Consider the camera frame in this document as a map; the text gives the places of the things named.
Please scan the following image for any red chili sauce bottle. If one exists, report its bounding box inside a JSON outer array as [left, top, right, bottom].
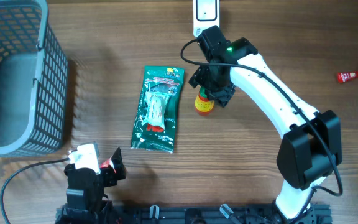
[[195, 87, 214, 116]]

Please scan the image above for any grey plastic mesh basket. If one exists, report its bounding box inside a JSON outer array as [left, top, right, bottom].
[[0, 1, 69, 157]]

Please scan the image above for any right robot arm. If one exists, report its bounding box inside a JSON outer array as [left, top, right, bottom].
[[189, 26, 343, 223]]

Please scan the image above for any left black camera cable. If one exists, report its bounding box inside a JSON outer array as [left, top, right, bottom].
[[0, 157, 71, 224]]

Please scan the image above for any small red sachet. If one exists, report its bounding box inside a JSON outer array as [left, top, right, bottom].
[[99, 157, 117, 174]]

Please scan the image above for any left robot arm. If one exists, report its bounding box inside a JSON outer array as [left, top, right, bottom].
[[55, 148, 126, 224]]

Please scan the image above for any light green wipes packet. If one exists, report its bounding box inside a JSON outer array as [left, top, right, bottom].
[[142, 91, 171, 129]]

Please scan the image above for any right black camera cable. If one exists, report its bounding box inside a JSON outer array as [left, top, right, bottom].
[[180, 39, 344, 218]]

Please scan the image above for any black camera cable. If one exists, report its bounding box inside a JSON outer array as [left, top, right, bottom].
[[0, 157, 71, 224], [180, 39, 344, 218]]

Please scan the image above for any white barcode scanner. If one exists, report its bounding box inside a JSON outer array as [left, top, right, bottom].
[[193, 0, 220, 37]]

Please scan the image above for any green 3M glove package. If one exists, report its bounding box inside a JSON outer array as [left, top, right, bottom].
[[131, 65, 185, 153]]

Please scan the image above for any small red box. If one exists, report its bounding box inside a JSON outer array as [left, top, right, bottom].
[[336, 71, 358, 83]]

